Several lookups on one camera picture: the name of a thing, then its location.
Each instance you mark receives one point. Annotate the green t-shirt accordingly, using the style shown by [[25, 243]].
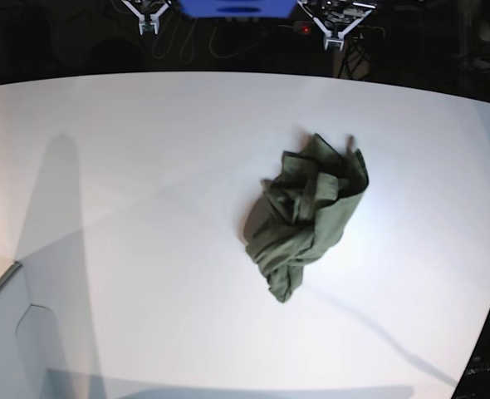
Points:
[[303, 211]]

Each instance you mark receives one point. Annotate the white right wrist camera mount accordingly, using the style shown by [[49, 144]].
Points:
[[148, 14]]

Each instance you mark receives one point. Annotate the black power strip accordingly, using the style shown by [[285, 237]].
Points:
[[305, 28]]

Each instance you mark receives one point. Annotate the blue box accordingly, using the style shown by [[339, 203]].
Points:
[[238, 8]]

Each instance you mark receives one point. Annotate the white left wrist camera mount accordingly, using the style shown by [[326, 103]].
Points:
[[337, 18]]

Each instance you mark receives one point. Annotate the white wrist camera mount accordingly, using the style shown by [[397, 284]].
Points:
[[337, 18], [148, 14]]

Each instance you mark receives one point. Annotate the grey partition panel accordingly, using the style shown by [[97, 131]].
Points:
[[23, 363]]

